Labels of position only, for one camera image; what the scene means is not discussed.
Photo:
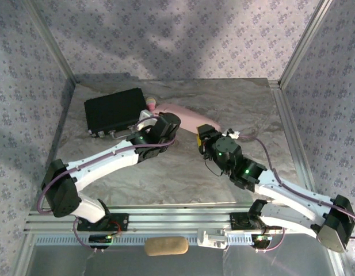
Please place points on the pink paper box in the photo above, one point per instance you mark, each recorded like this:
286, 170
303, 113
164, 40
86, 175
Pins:
188, 116

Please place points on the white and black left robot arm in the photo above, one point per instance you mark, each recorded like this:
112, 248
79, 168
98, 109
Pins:
108, 164

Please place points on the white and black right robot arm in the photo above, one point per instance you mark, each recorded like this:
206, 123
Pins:
295, 201

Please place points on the black hard case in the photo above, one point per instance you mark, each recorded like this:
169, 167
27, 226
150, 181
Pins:
114, 110

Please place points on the small circuit board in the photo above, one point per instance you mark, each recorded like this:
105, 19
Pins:
100, 241
261, 241

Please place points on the tan sponge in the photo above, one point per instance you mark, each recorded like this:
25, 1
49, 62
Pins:
165, 246

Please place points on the aluminium side rail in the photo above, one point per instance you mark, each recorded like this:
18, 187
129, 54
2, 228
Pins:
285, 115

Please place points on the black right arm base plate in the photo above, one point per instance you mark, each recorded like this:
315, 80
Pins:
237, 221

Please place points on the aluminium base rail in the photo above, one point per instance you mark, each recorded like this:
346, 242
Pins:
177, 220

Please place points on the white plastic bracket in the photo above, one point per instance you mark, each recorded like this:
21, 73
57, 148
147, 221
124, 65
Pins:
211, 238

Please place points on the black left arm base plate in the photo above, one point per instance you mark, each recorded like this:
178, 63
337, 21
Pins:
121, 222

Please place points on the aluminium frame post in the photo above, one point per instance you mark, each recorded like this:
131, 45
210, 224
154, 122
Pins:
54, 43
304, 43

